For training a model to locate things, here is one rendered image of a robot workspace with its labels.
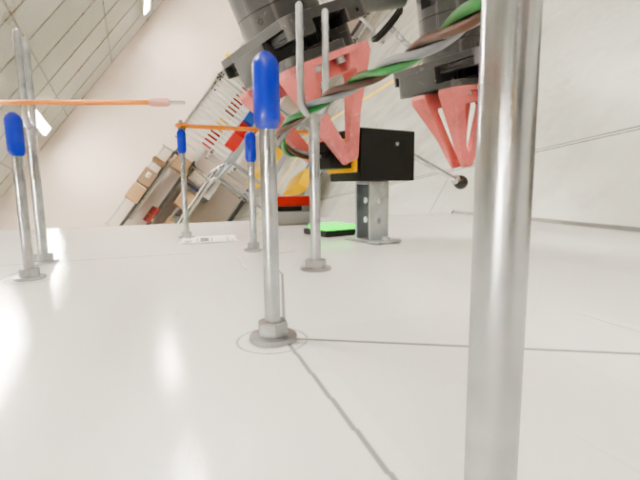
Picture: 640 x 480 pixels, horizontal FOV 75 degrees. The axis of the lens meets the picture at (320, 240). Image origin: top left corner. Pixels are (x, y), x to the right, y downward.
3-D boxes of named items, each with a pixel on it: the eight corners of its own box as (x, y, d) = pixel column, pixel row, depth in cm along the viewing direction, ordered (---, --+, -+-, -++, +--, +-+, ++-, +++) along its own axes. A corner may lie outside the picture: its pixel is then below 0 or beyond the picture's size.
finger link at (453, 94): (463, 171, 37) (454, 60, 35) (406, 173, 43) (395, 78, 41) (509, 160, 41) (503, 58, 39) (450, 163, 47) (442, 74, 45)
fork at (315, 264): (321, 265, 25) (318, 14, 23) (339, 270, 24) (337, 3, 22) (292, 269, 24) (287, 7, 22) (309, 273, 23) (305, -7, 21)
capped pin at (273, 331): (239, 339, 13) (228, 52, 12) (276, 327, 14) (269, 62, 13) (269, 351, 12) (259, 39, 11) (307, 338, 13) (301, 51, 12)
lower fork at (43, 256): (32, 260, 28) (9, 36, 26) (63, 258, 29) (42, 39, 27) (22, 265, 26) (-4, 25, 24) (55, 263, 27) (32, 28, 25)
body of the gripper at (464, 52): (479, 70, 34) (472, -31, 32) (392, 93, 42) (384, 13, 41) (526, 67, 37) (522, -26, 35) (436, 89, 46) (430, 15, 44)
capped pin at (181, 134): (198, 237, 39) (192, 119, 38) (185, 238, 38) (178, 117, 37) (188, 236, 40) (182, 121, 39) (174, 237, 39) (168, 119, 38)
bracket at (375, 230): (401, 242, 34) (401, 180, 34) (378, 245, 33) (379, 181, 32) (365, 236, 38) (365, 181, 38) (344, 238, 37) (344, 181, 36)
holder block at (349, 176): (414, 180, 35) (414, 130, 34) (361, 181, 32) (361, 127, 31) (380, 181, 38) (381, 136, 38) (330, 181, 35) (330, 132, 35)
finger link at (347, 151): (334, 180, 27) (277, 31, 24) (282, 183, 33) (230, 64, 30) (403, 141, 31) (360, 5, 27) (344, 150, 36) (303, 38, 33)
